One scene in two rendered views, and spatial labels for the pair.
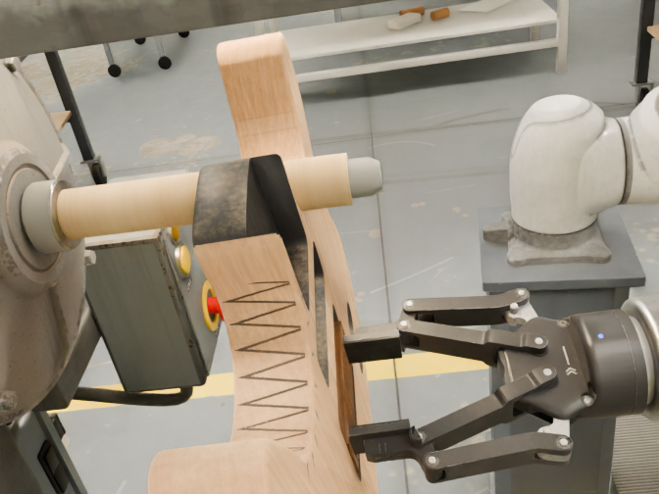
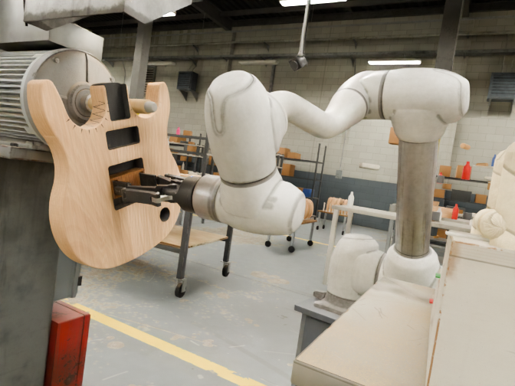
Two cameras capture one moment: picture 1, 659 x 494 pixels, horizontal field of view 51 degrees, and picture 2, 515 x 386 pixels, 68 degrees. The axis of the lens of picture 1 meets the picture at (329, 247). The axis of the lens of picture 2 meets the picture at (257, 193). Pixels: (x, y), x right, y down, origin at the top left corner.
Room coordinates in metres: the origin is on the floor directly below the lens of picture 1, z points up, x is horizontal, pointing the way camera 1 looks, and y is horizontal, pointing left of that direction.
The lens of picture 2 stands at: (-0.32, -0.59, 1.14)
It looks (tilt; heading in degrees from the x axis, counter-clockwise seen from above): 3 degrees down; 22
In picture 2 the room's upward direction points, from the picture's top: 8 degrees clockwise
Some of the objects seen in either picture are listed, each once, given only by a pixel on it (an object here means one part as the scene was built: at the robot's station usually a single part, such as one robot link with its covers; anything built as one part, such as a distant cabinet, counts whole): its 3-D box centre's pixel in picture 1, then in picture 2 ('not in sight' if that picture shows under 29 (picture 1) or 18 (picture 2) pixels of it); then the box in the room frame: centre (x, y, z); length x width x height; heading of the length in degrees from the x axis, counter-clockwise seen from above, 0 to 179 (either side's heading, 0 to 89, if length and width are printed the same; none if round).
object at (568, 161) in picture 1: (561, 159); (355, 264); (1.09, -0.44, 0.87); 0.18 x 0.16 x 0.22; 79
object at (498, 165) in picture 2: not in sight; (503, 201); (0.22, -0.69, 1.15); 0.03 x 0.03 x 0.09
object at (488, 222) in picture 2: not in sight; (493, 224); (0.18, -0.67, 1.12); 0.11 x 0.03 x 0.03; 178
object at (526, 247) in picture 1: (542, 226); (342, 299); (1.10, -0.41, 0.73); 0.22 x 0.18 x 0.06; 76
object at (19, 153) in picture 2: not in sight; (18, 149); (0.43, 0.45, 1.11); 0.36 x 0.24 x 0.04; 84
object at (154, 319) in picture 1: (102, 319); not in sight; (0.65, 0.27, 0.99); 0.24 x 0.21 x 0.26; 84
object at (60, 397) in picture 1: (76, 332); not in sight; (0.60, 0.28, 1.02); 0.19 x 0.04 x 0.04; 174
